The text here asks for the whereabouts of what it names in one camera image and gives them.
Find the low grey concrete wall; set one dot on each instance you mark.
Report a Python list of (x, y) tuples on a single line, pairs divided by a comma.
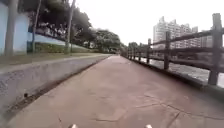
[(30, 78)]

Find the dark wooden railing fence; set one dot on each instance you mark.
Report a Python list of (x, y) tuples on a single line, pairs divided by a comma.
[(166, 50)]

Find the pale blue wall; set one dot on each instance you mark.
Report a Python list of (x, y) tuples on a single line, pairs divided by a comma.
[(20, 35)]

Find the grey concrete kerb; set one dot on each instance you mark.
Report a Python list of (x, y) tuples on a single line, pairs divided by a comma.
[(186, 80)]

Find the grass strip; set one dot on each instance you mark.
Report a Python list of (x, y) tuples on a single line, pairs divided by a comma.
[(36, 57)]

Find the tall pale apartment buildings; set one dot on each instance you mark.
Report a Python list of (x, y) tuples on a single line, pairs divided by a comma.
[(175, 33)]

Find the river water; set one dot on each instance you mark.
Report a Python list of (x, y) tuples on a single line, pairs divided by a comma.
[(190, 70)]

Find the row of trees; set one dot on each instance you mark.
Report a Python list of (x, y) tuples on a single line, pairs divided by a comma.
[(70, 26)]

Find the robot's own part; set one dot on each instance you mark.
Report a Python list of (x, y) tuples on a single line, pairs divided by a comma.
[(73, 126), (148, 126)]

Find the reddish paved path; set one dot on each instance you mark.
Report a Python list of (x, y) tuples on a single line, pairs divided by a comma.
[(116, 86)]

